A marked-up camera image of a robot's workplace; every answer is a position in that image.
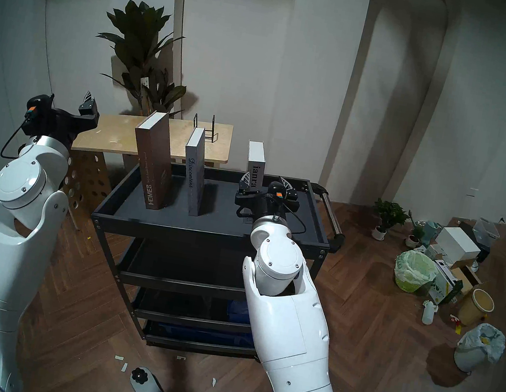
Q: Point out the white wall outlet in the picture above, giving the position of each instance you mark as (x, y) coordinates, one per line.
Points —
(471, 191)

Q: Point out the small blue plastic bin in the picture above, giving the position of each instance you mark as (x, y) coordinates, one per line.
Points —
(238, 311)

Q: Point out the open brown cardboard box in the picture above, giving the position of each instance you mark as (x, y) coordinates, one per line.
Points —
(466, 278)

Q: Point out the tall dark-leaved potted plant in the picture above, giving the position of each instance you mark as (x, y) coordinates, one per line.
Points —
(138, 34)

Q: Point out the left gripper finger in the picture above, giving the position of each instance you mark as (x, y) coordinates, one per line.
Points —
(88, 105)

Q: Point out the small sparse potted plant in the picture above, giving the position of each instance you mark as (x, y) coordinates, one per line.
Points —
(415, 234)

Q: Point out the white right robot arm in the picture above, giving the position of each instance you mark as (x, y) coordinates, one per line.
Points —
(290, 319)

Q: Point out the wide blue plastic bin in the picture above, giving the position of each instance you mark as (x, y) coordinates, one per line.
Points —
(201, 332)

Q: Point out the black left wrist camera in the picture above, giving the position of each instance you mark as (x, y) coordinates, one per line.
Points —
(40, 103)

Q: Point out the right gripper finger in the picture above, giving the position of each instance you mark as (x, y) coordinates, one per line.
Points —
(245, 183)
(290, 190)

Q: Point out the clear plastic container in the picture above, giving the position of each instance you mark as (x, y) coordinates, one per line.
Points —
(486, 232)

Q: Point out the tan paper bucket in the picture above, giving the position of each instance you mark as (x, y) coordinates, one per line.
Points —
(474, 309)

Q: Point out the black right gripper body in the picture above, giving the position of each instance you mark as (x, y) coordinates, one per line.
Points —
(256, 203)

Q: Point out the bin with green bag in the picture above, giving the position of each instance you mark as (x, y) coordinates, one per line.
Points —
(415, 272)

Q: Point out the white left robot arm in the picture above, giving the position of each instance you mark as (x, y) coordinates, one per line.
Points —
(12, 254)

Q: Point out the small white bottle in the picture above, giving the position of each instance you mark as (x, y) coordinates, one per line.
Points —
(428, 315)

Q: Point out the green and white carton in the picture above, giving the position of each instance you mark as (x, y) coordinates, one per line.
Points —
(443, 283)

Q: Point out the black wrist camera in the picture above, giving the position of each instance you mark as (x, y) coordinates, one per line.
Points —
(40, 103)
(276, 188)

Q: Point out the tall brown HOMES book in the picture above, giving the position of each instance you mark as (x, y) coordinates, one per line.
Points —
(154, 167)

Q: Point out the bin with white bag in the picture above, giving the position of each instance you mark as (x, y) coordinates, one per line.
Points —
(477, 348)

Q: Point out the light plywood table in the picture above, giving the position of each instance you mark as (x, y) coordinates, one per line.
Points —
(119, 132)

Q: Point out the black star knob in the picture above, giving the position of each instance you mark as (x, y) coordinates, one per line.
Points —
(139, 375)

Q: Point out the bushy green potted plant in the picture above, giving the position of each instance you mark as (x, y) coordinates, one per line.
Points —
(389, 213)

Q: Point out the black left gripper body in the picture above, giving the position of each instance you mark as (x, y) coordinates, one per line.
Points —
(63, 123)

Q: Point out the grey Discontent book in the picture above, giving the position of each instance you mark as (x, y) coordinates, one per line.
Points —
(193, 178)

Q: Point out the white cardboard box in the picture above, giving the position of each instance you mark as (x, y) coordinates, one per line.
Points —
(457, 245)

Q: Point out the teal watering can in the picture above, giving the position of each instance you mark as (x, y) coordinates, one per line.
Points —
(431, 230)

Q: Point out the white ianra book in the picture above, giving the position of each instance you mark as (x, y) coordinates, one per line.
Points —
(256, 160)

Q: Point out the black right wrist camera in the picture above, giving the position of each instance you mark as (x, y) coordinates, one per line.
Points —
(276, 188)

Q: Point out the black metal utility cart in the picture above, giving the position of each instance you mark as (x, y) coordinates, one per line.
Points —
(209, 224)

